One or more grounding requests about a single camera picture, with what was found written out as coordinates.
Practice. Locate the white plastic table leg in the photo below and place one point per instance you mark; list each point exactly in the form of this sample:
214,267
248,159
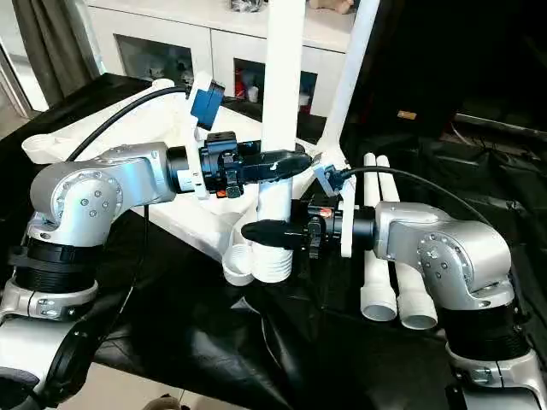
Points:
282,85
416,307
374,290
352,77

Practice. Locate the white plastic table top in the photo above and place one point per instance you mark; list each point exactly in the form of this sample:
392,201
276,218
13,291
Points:
128,124

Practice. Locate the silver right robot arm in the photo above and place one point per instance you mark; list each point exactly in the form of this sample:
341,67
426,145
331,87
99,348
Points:
448,247

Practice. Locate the small white jar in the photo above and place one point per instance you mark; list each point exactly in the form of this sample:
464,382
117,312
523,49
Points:
253,95

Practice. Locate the white printed figurine mug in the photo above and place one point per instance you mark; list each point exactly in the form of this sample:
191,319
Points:
185,72
154,74

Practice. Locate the yellow label sticker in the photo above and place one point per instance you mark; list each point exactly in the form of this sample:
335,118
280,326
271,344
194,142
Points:
407,115

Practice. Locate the white glass-door cabinet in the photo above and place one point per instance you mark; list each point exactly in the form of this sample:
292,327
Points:
171,30

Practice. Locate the black plastic mat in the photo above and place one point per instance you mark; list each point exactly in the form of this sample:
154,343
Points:
470,179

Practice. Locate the grey curtain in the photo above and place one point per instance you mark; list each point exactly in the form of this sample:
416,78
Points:
55,47

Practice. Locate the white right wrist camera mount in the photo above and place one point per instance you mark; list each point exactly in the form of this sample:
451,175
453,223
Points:
347,230

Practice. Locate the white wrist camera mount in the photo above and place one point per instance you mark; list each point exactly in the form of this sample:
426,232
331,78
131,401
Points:
205,102
347,230

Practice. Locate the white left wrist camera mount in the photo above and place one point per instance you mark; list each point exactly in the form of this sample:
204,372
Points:
205,102

